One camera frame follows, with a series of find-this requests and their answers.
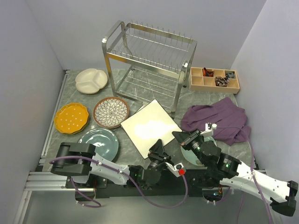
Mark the wooden compartment tray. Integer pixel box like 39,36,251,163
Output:
189,67,240,94

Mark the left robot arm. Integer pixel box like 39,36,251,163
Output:
49,139,174,188

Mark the orange black item in tray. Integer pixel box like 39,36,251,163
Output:
203,68,214,77

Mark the patterned cloth item in tray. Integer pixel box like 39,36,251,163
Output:
215,77,229,87

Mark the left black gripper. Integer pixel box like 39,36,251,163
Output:
148,139,175,173

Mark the orange dotted scalloped plate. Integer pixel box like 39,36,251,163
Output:
53,103,89,133

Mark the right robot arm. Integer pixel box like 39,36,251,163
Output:
172,131,298,217

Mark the steel dish rack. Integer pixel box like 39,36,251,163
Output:
101,21,197,117

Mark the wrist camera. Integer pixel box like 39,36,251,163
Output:
165,162,186,177
200,123,217,138

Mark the cream divided plate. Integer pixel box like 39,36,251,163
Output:
75,68,108,95

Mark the floral patterned plate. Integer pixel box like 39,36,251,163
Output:
93,97,129,129
94,110,128,128

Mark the purple cloth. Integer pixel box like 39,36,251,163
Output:
180,97,251,146

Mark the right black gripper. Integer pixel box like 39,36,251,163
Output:
172,128,209,167

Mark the aluminium rail frame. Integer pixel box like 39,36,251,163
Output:
14,70,93,224

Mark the dark teal round plate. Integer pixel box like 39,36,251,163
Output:
78,128,119,161

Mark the grey item in tray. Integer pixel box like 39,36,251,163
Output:
225,72,235,79

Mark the white square plate black rim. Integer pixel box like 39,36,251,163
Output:
121,99,182,159

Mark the black base beam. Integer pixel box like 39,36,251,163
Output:
74,169,231,202

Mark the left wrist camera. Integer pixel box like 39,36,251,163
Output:
165,162,186,177

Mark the cream square plate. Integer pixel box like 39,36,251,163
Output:
135,105,146,114

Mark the light green plate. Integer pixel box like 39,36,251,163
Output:
180,136,217,166

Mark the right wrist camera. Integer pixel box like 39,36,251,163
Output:
200,123,217,138

